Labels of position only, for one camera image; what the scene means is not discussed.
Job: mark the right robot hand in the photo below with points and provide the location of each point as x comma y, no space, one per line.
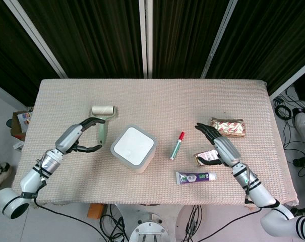
225,147

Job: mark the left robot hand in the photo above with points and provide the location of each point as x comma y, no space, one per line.
67,136

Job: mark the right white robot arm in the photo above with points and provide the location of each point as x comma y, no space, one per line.
265,199

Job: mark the robot base column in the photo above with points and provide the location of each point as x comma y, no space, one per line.
150,227

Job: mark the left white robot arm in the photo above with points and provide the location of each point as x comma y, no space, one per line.
26,185

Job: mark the white square box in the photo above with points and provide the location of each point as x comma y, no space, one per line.
133,149

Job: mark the large gold snack packet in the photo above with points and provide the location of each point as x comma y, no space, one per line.
229,128

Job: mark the small pink snack packet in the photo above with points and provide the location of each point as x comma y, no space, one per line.
207,156

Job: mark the purple toothpaste tube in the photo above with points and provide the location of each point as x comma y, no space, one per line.
195,177

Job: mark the red capped marker pen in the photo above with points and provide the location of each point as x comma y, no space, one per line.
177,146

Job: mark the cardboard box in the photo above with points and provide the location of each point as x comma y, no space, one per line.
20,123

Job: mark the beige woven tablecloth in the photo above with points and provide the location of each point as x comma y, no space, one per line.
152,106

